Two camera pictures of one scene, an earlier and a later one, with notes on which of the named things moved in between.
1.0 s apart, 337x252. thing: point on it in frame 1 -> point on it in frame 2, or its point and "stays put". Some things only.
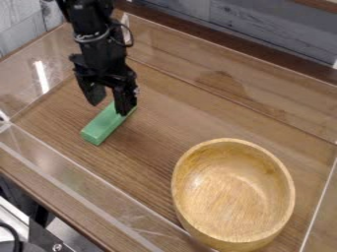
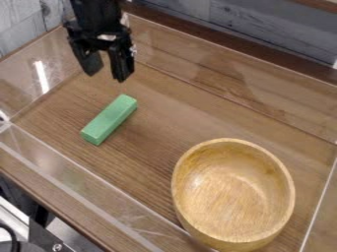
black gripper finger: x=95 y=91 -> x=88 y=56
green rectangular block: x=104 y=124 stays put
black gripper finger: x=126 y=98 -> x=122 y=56
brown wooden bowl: x=231 y=193 stays put
